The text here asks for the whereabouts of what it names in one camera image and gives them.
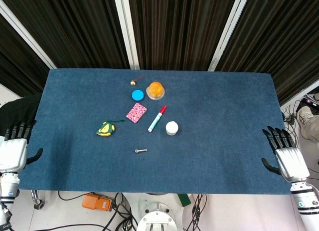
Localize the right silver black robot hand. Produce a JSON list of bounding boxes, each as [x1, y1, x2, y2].
[[261, 126, 311, 183]]

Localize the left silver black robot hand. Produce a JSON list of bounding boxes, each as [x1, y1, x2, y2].
[[0, 120, 43, 174]]

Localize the white sneaker shoe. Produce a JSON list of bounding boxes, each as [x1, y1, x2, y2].
[[296, 106, 315, 139]]

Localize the table caster wheel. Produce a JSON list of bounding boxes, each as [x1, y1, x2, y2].
[[30, 190, 45, 210]]

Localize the yellow green toy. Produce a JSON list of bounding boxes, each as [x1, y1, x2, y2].
[[95, 119, 125, 137]]

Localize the orange foot pedal box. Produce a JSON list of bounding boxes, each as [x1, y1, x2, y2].
[[81, 193, 115, 212]]

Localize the green black flat tool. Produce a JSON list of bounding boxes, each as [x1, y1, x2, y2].
[[177, 193, 192, 207]]

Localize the white round jar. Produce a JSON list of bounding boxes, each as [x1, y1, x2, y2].
[[165, 121, 179, 136]]

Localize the pink patterned card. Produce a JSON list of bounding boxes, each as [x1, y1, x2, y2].
[[126, 102, 148, 124]]

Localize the blue round lid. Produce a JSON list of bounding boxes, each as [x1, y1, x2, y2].
[[131, 89, 145, 102]]

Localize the blue felt table cover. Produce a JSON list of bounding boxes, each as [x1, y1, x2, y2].
[[17, 68, 292, 196]]

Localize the red capped white marker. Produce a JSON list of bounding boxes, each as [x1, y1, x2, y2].
[[148, 105, 167, 133]]

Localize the white robot torso base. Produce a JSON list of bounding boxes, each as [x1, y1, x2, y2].
[[136, 209, 180, 231]]

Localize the orange ball in clear cup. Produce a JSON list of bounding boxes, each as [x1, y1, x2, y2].
[[146, 81, 165, 100]]

